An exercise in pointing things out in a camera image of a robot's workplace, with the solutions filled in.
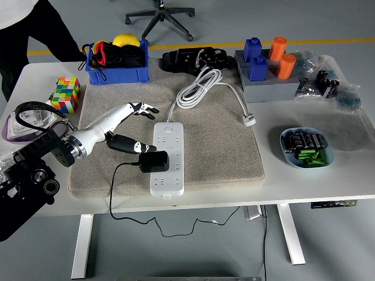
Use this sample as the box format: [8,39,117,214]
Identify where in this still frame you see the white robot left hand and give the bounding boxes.
[76,102,161,155]

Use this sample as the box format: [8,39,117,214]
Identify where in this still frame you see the black plug adapter with cord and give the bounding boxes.
[108,150,241,238]

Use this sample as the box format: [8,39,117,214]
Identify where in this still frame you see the white power strip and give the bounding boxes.
[149,122,185,200]

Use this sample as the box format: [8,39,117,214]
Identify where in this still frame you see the colourful puzzle cube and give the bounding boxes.
[48,76,81,114]

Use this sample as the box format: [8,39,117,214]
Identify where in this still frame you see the blue plastic bin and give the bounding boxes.
[84,40,151,85]

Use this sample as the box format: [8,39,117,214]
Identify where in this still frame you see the purple tray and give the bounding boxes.
[1,112,59,144]

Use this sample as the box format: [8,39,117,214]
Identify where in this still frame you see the clear bag small parts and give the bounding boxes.
[0,145,19,182]

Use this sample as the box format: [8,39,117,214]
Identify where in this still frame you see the yellow ball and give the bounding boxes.
[112,33,141,48]

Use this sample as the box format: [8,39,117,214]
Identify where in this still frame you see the white table leg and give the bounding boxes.
[71,214,94,279]
[277,204,306,266]

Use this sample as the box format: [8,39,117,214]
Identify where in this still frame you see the black electronic device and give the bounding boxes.
[159,46,230,74]

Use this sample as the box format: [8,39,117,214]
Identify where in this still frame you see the person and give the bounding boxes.
[0,0,86,102]

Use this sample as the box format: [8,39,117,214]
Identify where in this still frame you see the grey-brown mat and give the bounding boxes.
[67,57,266,198]

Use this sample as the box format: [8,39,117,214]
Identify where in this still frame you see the black office chair base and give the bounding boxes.
[125,0,196,42]

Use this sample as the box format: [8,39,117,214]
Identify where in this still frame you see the blue block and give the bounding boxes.
[243,37,263,63]
[247,56,269,82]

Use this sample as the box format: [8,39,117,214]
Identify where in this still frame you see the grey metal box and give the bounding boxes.
[243,205,266,220]

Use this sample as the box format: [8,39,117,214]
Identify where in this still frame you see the grey block base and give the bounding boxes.
[234,49,301,103]

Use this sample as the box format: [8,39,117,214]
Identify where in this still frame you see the orange cylinder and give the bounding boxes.
[268,36,287,61]
[277,53,297,80]

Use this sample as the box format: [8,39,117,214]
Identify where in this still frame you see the clear bag metal parts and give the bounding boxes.
[294,76,323,102]

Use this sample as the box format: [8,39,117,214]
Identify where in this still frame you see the clear bag blue components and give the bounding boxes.
[333,83,363,114]
[292,50,319,77]

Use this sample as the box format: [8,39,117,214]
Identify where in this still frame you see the light blue tray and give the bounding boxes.
[279,126,335,170]

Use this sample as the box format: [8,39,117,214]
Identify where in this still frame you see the clear bag black capacitors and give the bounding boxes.
[315,68,341,99]

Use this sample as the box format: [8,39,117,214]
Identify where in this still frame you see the black table control panel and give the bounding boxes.
[311,200,358,209]

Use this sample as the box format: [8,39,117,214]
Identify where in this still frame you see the large empty clear bag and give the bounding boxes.
[295,54,375,153]

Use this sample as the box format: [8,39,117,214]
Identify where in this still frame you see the white wall socket panel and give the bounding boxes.
[7,112,39,140]
[29,101,58,133]

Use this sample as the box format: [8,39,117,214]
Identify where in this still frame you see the black drawstring bag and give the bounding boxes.
[78,40,146,81]

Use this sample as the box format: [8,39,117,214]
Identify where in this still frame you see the white power strip cable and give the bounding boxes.
[166,68,258,127]

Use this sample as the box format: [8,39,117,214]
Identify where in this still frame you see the thin black hanging cable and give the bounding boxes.
[261,204,269,281]

